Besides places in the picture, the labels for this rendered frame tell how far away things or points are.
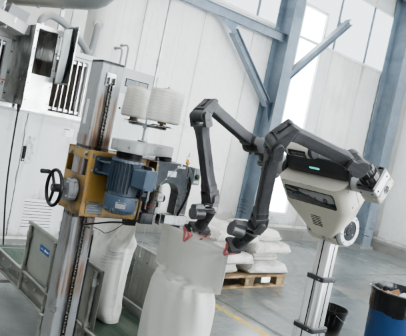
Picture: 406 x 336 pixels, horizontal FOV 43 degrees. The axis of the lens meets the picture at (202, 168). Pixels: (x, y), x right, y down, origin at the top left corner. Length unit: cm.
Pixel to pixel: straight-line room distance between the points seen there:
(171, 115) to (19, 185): 308
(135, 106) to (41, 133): 273
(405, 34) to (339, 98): 205
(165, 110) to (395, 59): 922
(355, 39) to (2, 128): 726
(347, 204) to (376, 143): 874
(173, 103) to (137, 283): 142
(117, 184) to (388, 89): 929
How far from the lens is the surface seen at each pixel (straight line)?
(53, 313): 264
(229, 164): 834
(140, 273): 336
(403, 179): 1096
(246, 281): 574
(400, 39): 1140
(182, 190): 272
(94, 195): 246
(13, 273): 380
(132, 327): 303
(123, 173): 231
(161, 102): 237
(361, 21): 1066
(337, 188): 233
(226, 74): 811
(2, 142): 513
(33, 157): 525
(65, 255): 255
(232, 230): 213
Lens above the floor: 148
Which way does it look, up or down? 3 degrees down
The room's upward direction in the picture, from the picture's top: 12 degrees clockwise
